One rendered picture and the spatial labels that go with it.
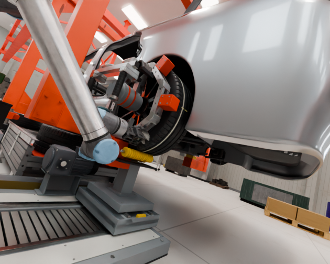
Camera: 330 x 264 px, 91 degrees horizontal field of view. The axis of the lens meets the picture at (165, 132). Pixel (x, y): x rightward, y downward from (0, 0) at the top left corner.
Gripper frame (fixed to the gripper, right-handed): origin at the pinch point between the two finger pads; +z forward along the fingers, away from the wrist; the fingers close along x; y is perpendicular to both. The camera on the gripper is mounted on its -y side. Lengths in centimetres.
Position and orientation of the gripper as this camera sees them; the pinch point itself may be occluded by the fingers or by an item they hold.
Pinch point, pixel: (147, 136)
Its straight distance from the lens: 97.9
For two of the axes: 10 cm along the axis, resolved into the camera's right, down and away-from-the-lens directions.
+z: 5.8, 3.1, 7.5
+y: 3.2, 7.6, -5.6
